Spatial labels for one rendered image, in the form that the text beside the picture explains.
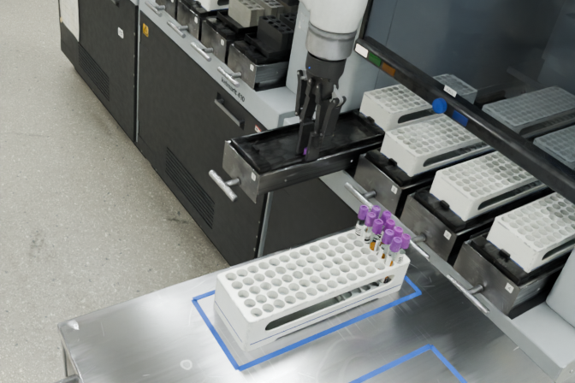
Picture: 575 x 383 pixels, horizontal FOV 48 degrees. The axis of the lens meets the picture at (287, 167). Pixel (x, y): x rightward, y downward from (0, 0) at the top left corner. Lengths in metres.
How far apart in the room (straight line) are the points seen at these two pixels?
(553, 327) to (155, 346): 0.71
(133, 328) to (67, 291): 1.20
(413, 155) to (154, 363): 0.68
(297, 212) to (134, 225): 0.85
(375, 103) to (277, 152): 0.27
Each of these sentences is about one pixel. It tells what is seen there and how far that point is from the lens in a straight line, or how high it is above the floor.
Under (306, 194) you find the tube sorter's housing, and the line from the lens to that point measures 1.60.
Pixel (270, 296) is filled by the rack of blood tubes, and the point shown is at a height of 0.87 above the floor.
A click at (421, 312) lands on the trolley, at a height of 0.82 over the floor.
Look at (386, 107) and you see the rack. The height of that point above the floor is 0.87.
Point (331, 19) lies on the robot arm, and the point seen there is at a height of 1.13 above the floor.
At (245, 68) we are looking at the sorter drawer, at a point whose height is 0.77.
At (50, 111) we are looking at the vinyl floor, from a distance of 2.98.
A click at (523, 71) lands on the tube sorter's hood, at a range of 1.18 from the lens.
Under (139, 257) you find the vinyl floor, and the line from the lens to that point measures 2.24.
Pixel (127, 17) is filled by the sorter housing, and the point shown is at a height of 0.59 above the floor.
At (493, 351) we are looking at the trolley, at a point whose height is 0.82.
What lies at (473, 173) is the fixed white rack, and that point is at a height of 0.86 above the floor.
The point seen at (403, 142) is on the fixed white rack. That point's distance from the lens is 1.38.
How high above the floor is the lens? 1.56
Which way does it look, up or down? 35 degrees down
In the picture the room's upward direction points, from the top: 10 degrees clockwise
